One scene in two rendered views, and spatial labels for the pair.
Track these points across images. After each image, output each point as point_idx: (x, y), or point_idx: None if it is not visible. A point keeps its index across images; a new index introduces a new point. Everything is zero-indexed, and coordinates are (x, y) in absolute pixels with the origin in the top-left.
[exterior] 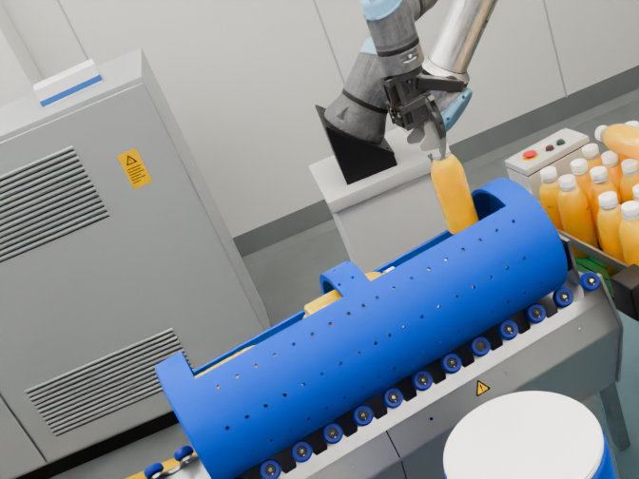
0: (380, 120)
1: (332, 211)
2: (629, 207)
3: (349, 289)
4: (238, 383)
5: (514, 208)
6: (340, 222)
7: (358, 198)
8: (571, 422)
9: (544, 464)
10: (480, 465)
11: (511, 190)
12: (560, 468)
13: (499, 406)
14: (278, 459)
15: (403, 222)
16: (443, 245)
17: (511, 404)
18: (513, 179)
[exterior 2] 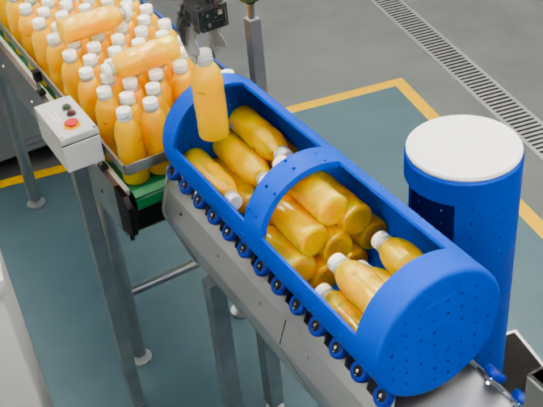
0: None
1: (7, 291)
2: (229, 72)
3: (331, 157)
4: (440, 232)
5: (246, 81)
6: (6, 307)
7: (2, 263)
8: (444, 125)
9: (482, 135)
10: (482, 161)
11: (225, 77)
12: (486, 128)
13: (420, 155)
14: None
15: (7, 284)
16: (284, 112)
17: (419, 149)
18: (73, 153)
